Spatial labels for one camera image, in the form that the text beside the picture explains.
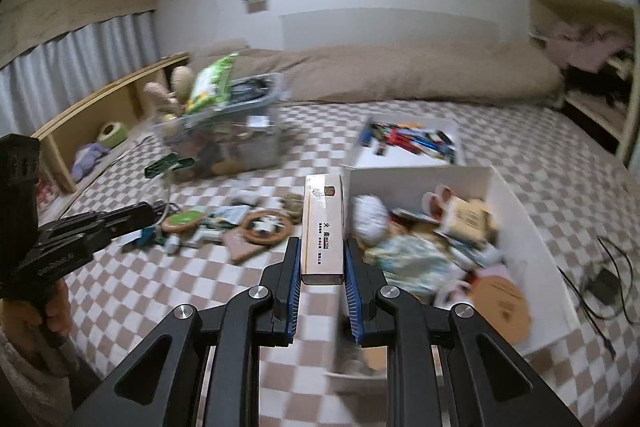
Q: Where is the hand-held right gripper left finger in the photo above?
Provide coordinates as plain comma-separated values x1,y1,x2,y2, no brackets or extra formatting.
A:
62,237,302,427

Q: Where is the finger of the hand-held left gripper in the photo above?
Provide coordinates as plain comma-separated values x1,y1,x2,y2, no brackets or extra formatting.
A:
45,221,148,258
37,202,156,240

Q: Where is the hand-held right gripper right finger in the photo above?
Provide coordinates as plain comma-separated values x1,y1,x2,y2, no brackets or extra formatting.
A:
342,237,583,427

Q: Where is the long beige match box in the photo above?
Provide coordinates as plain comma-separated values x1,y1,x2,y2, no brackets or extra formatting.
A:
301,173,346,286

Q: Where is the green circuit board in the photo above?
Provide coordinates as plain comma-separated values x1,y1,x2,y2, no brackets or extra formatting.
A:
144,156,196,212

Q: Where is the large white cardboard box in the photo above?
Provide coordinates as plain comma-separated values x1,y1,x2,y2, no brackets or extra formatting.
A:
325,164,581,395

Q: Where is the person's left forearm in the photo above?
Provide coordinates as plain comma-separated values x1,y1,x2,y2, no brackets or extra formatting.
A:
0,327,76,427

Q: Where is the person's left hand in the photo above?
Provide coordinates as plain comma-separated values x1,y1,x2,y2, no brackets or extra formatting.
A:
34,281,74,350

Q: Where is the green round wooden coaster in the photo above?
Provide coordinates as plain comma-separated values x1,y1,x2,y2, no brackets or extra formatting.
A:
162,211,205,233

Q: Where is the brown wooden board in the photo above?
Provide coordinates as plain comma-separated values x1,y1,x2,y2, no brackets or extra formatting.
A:
222,229,271,264

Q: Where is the pale floral cloth pouch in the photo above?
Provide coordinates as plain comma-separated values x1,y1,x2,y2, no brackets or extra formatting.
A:
365,237,453,298

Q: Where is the purple plush toy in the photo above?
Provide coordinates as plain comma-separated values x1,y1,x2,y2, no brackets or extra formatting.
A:
70,142,108,182

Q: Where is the round wooden panda coaster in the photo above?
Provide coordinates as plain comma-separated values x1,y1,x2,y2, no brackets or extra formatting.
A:
241,209,293,245

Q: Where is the white fluffy ball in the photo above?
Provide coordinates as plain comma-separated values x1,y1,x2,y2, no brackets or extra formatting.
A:
350,194,393,243

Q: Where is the green round cushion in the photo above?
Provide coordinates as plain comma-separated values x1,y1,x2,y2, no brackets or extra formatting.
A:
96,120,128,148

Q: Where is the white charger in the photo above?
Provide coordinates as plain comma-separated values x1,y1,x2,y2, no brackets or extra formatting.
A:
190,229,221,248

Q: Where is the checkered bed blanket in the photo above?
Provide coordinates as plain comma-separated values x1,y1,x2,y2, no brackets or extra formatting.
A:
30,99,640,427

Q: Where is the grey fluffy lump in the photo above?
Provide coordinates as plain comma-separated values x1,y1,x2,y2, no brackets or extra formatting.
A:
232,189,261,208

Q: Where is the wooden bedside shelf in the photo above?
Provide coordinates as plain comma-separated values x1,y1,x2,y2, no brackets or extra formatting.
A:
30,53,191,195

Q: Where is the kraft paper box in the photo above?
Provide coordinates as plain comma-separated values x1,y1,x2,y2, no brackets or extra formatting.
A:
442,196,500,244

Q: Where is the clear plastic storage bin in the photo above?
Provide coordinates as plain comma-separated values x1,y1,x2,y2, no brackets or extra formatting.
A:
152,73,291,180

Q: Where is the shallow white tray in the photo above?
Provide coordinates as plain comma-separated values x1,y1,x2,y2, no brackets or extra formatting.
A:
348,116,466,168

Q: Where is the grey curtain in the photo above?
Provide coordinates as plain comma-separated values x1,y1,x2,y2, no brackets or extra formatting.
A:
0,9,158,138

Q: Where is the brown plush toy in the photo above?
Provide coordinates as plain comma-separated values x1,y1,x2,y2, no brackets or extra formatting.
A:
142,64,193,118

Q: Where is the round cork lid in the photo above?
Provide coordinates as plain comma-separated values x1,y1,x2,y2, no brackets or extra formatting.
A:
470,276,532,344

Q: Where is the green snack packet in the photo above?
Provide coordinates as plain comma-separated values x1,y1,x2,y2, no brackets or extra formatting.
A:
185,53,240,114

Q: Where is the pile of colourful lighters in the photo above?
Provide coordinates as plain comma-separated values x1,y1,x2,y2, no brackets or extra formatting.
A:
360,122,458,162

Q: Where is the beige curtain valance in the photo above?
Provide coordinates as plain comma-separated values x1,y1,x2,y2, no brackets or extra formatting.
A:
0,0,156,68

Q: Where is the brown fluffy duvet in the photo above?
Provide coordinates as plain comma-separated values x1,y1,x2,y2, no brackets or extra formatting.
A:
187,39,563,104

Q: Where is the black power adapter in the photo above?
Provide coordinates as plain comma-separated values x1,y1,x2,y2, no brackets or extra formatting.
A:
590,268,623,305

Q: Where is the pink clothes pile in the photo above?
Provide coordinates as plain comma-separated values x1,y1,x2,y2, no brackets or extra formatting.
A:
547,22,636,72

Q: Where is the knotted brown rope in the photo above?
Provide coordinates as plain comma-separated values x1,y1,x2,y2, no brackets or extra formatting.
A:
284,193,307,225

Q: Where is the black cable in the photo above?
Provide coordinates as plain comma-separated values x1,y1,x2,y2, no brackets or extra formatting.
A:
557,234,638,360

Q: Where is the cream closet frame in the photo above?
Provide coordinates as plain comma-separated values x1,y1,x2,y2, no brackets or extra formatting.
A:
527,0,640,168

